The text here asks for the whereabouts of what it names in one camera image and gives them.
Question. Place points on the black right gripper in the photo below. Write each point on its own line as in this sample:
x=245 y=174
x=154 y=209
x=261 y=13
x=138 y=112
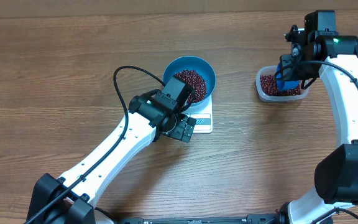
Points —
x=287 y=66

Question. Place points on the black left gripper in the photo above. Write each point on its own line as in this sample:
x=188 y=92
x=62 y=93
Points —
x=184 y=129

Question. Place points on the blue plastic measuring scoop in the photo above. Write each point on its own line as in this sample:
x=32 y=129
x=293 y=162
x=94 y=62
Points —
x=286 y=84

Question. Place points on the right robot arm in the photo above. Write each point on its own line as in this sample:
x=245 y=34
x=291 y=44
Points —
x=320 y=52

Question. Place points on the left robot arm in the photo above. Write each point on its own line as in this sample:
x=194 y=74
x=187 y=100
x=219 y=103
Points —
x=73 y=197

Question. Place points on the white digital kitchen scale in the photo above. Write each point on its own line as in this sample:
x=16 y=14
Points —
x=202 y=112

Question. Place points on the red beans in bowl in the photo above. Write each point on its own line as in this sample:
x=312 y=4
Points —
x=196 y=81

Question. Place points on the blue metal bowl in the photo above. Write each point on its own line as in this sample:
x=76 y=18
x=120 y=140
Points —
x=200 y=66

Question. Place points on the red adzuki beans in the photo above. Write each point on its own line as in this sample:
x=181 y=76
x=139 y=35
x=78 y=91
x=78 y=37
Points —
x=269 y=87

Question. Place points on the clear plastic food container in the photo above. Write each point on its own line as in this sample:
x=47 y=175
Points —
x=270 y=70

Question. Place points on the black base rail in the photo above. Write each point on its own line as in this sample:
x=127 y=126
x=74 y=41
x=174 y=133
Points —
x=249 y=219

